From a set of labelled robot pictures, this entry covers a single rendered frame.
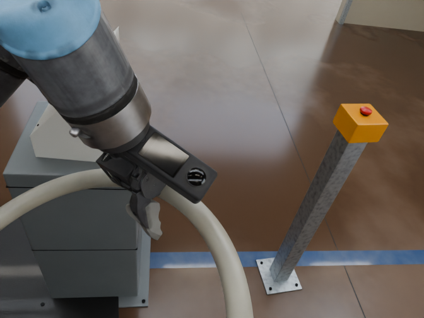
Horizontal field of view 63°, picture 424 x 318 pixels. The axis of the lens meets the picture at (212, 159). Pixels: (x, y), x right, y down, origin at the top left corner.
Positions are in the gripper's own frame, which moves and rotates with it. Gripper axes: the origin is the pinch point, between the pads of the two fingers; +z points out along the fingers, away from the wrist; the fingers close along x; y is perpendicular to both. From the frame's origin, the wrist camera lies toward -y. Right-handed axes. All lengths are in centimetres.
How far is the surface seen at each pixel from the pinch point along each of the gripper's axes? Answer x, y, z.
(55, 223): 12, 69, 50
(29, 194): 11.5, 19.7, -7.5
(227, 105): -150, 126, 161
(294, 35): -338, 159, 222
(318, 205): -53, 0, 82
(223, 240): 2.7, -12.1, -7.3
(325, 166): -61, 0, 66
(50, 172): 1, 63, 27
